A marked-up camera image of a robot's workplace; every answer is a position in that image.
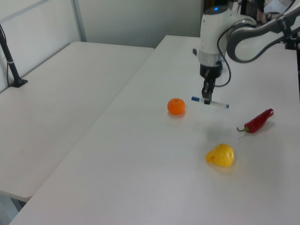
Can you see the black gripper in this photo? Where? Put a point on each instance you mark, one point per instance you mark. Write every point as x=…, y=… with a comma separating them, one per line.
x=211, y=70

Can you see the blue and white marker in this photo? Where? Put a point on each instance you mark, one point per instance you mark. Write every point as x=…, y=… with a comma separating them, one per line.
x=218, y=103

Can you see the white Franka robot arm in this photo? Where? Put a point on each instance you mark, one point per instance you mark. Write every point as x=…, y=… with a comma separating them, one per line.
x=211, y=30

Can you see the orange mandarin fruit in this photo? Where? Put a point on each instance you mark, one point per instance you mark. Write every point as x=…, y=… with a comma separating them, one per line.
x=176, y=106

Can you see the red chili pepper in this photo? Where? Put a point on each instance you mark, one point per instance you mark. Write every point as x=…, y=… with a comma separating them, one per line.
x=256, y=122

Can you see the yellow toy pear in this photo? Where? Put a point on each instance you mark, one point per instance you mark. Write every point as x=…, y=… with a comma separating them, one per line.
x=221, y=155

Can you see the black pole with base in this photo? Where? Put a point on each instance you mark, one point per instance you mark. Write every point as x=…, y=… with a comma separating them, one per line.
x=10, y=62

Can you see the black camera stand clamp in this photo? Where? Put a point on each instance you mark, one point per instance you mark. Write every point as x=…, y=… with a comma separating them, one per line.
x=291, y=43

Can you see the grey partition frame post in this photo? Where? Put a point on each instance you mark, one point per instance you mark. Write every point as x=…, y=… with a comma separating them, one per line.
x=79, y=21

